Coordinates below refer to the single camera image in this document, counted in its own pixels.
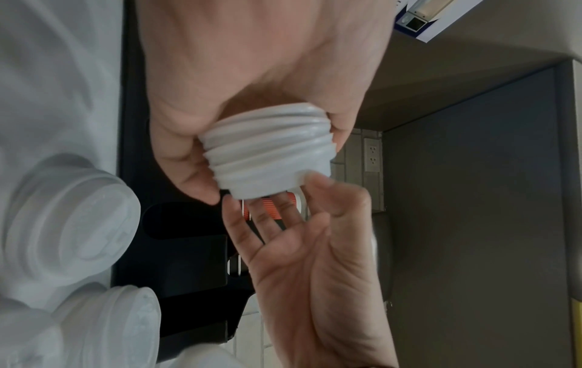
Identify person's left hand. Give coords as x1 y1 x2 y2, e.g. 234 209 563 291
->
136 0 397 206

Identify person's right hand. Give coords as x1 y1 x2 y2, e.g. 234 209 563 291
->
221 172 401 368

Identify small white lids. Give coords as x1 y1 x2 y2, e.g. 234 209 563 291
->
197 102 336 201

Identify black cup holder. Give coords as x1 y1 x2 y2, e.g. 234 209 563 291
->
111 0 263 355

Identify stack of red paper cups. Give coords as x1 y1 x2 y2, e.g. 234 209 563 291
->
242 190 310 222

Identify microwave safety poster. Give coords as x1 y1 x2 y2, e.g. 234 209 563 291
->
393 0 485 44

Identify white wall socket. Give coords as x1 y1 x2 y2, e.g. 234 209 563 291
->
363 138 382 173

